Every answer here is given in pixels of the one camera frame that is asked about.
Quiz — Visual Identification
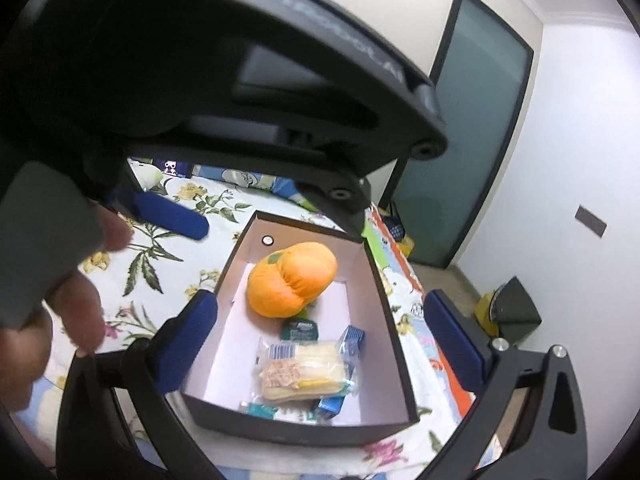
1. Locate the clear sandwich cracker packet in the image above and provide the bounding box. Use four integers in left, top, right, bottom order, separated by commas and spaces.
256, 337, 361, 404

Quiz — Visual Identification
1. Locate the teal snack packet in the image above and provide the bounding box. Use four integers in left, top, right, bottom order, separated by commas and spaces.
239, 400, 279, 419

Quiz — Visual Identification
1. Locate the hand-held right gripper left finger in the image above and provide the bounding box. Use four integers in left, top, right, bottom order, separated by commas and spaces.
56, 290, 219, 480

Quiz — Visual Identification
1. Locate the green snack packet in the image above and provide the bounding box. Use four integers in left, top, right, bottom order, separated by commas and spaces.
279, 310, 321, 344

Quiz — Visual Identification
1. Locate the orange plush pumpkin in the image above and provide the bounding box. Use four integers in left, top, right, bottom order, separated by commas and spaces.
246, 242, 337, 319

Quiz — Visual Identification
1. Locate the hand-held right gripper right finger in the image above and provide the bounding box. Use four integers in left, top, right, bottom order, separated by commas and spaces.
423, 289, 589, 480

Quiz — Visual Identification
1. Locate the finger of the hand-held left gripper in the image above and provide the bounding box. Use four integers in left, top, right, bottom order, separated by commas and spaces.
116, 190, 211, 241
294, 175, 373, 238

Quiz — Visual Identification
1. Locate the frosted glass door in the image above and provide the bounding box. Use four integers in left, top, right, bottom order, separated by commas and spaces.
389, 0, 535, 269

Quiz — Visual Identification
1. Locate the blue striped blanket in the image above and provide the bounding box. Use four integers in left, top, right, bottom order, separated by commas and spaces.
150, 159, 326, 211

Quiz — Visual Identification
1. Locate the blue snack packet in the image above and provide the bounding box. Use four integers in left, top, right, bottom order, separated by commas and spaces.
311, 394, 349, 422
334, 325, 366, 362

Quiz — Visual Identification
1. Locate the grey wall switch plate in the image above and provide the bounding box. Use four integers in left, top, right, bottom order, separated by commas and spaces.
575, 204, 609, 238

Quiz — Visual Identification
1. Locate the small yellow box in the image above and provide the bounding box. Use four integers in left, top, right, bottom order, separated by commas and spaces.
395, 234, 417, 262

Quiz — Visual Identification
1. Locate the dark cardboard box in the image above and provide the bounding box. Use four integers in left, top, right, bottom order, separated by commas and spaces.
180, 211, 420, 449

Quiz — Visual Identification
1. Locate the person's left hand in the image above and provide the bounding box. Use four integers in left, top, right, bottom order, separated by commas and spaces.
0, 206, 134, 412

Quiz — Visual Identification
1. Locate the dark blue patterned bag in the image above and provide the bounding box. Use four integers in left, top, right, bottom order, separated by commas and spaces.
384, 212, 407, 242

